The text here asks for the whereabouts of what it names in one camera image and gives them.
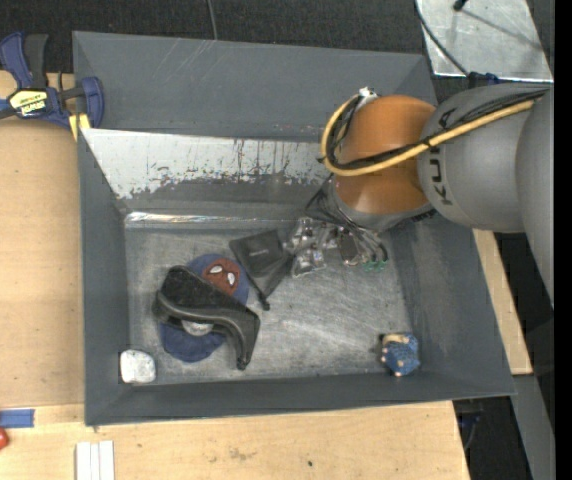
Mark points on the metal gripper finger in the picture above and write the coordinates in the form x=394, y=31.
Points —
x=303, y=233
x=308, y=264

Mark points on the black flat pouch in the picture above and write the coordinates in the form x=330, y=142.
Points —
x=261, y=258

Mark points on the grey metal bin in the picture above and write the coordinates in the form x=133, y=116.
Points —
x=316, y=318

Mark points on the blue cloth with red mask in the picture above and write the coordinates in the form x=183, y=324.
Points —
x=223, y=274

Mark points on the black shoe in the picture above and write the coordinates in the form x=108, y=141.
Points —
x=201, y=298

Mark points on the blue toy figure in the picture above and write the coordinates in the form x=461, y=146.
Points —
x=401, y=355

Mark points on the white rough lump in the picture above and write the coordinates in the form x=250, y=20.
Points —
x=137, y=366

